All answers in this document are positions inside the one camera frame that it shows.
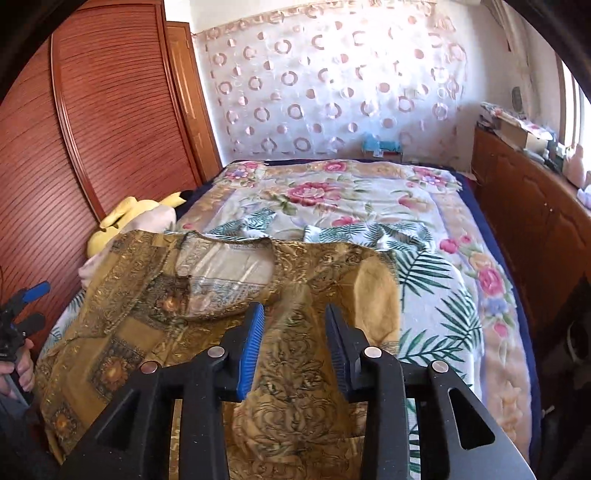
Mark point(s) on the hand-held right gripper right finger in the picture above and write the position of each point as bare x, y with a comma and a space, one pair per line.
336, 355

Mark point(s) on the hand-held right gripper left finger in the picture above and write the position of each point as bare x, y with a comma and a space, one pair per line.
251, 355

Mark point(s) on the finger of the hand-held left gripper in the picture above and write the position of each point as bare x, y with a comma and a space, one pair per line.
31, 321
37, 290

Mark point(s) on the golden patterned shirt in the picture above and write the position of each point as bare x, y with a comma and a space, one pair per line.
295, 369

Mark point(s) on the person's left hand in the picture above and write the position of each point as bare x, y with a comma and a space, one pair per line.
25, 374

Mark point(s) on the yellow plush toy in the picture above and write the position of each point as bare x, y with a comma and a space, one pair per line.
115, 221

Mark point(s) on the bed with leaf-print sheet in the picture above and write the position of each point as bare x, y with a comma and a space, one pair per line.
434, 295

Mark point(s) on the beige folded cloth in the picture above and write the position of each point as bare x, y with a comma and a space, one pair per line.
157, 217

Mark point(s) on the wooden slatted wardrobe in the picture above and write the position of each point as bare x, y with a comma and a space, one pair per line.
92, 115

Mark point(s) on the floral bed blanket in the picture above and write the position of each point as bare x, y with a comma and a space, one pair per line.
532, 323

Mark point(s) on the blue plastic packaging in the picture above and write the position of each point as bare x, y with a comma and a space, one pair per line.
378, 145

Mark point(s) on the wooden low cabinet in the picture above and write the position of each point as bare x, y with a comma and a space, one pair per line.
531, 207

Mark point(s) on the sheer circle pattern curtain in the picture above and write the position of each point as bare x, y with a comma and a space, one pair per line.
323, 92

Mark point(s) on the floral printed box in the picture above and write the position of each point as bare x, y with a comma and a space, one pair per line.
494, 113

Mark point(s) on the open cardboard box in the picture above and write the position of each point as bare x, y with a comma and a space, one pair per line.
521, 131

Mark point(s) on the white plastic bag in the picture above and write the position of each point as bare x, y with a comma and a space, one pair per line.
585, 196

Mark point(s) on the pink bottle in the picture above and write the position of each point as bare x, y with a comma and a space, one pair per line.
576, 166

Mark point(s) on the wooden framed window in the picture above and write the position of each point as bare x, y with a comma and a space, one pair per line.
570, 106

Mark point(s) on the dark oval wall device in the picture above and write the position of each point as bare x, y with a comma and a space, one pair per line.
517, 97

